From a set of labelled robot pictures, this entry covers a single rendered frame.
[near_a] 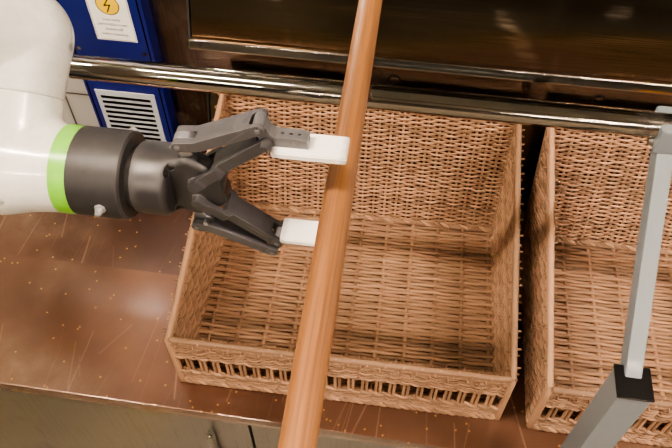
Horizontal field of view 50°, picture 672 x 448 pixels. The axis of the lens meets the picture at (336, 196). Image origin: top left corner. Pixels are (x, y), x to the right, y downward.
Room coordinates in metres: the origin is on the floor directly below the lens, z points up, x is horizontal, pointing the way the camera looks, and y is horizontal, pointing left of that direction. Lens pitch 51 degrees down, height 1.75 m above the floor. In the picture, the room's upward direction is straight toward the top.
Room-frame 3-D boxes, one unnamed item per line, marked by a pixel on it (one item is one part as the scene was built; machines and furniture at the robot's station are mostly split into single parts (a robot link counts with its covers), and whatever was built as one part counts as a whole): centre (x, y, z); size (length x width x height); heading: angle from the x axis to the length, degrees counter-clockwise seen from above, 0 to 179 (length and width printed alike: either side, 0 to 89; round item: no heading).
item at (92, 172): (0.49, 0.23, 1.19); 0.12 x 0.06 x 0.09; 172
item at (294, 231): (0.45, 0.02, 1.12); 0.07 x 0.03 x 0.01; 82
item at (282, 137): (0.46, 0.05, 1.28); 0.05 x 0.01 x 0.03; 82
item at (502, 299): (0.73, -0.03, 0.72); 0.56 x 0.49 x 0.28; 83
